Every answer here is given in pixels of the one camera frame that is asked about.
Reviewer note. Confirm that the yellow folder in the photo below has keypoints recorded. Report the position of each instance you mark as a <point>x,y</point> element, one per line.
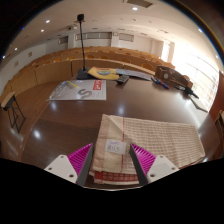
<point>101,73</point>

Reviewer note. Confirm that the blue-grey paper sheet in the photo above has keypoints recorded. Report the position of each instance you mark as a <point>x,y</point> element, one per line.
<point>135,73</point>

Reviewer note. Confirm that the black gooseneck desk microphone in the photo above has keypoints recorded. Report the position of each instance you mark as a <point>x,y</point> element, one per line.
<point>83,74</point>

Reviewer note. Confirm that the ceiling air vent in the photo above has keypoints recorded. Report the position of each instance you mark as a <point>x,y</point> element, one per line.
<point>140,2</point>

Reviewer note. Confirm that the black remote control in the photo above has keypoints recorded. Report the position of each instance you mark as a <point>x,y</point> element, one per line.
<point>122,79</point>

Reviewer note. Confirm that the white printed poster sheet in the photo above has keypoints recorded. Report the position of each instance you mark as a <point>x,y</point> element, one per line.
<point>80,90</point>

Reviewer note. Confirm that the round ceiling lights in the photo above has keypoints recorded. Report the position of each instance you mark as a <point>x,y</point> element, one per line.
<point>134,8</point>

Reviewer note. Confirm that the rows of wooden auditorium seats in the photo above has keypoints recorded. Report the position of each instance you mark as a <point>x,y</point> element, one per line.
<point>53,70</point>

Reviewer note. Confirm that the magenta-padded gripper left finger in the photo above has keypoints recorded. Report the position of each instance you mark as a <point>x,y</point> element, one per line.
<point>79,159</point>

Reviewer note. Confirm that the beige checked towel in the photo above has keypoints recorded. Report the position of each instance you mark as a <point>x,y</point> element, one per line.
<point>160,140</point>

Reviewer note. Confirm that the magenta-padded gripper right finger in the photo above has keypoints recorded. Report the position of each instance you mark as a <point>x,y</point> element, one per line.
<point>144,158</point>

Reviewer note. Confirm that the wooden chair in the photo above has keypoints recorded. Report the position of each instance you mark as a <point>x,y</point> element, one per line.
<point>220,121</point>

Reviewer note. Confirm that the blue marker pen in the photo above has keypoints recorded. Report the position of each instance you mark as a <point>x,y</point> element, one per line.
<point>155,80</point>

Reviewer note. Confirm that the black-framed folding chair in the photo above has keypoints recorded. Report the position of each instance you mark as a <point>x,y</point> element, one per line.
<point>10,103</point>

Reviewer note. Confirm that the grey closed notebook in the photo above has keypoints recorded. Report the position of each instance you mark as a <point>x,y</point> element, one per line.
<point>199,104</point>

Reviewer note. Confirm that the red marker pen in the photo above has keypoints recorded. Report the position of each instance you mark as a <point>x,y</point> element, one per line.
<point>164,85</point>

